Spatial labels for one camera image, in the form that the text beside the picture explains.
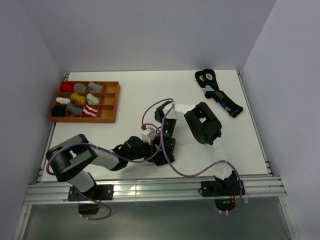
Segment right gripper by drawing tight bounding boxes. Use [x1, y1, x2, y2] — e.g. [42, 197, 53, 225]
[153, 118, 177, 161]

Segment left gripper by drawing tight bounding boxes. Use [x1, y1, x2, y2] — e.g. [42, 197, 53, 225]
[127, 138, 164, 163]

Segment red white striped sock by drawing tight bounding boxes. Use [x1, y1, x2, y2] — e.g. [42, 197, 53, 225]
[82, 104, 98, 118]

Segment orange compartment tray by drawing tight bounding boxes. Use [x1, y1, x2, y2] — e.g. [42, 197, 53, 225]
[49, 81, 120, 123]

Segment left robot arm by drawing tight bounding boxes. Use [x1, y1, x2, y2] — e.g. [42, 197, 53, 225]
[45, 134, 161, 200]

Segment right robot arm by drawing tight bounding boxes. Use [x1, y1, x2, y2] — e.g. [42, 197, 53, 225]
[154, 100, 241, 195]

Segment black patterned sock pair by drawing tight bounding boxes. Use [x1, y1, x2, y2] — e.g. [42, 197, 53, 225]
[194, 69, 244, 118]

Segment cream rolled sock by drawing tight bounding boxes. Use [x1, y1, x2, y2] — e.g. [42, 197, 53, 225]
[86, 93, 100, 105]

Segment dark grey rolled sock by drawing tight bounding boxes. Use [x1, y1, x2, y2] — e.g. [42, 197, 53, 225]
[66, 103, 82, 117]

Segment grey rolled sock top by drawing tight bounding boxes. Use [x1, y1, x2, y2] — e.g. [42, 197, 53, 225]
[87, 81, 103, 93]

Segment yellow rolled sock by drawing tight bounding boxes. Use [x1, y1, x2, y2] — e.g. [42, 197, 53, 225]
[70, 92, 86, 105]

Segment taupe rolled sock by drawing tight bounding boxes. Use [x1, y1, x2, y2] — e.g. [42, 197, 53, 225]
[73, 82, 88, 93]

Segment black rolled sock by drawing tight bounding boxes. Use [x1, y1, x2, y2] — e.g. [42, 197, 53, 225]
[51, 106, 66, 118]

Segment white rolled sock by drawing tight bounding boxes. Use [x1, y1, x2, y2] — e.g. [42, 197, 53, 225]
[55, 97, 71, 105]

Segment red rolled sock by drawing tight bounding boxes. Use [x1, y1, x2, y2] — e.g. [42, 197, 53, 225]
[60, 82, 74, 93]

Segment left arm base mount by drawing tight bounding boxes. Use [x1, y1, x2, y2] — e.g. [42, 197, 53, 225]
[67, 184, 114, 216]

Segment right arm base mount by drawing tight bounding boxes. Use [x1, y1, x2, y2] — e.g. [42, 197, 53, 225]
[198, 178, 246, 215]

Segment aluminium rail frame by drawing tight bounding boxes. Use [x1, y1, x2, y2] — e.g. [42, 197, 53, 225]
[13, 70, 301, 240]

